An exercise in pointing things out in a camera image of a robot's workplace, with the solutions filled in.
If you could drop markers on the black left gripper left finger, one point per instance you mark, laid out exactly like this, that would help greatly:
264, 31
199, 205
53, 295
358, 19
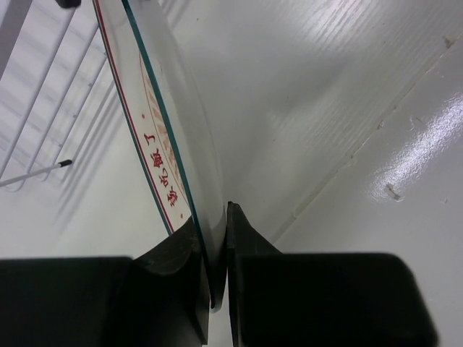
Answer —
158, 299

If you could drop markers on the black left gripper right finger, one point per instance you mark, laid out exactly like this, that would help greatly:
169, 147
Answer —
319, 299

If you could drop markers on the glass plate orange sunburst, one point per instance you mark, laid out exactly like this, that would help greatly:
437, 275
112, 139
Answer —
169, 126

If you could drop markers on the white wire dish rack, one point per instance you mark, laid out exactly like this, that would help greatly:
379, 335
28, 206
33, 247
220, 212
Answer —
57, 93

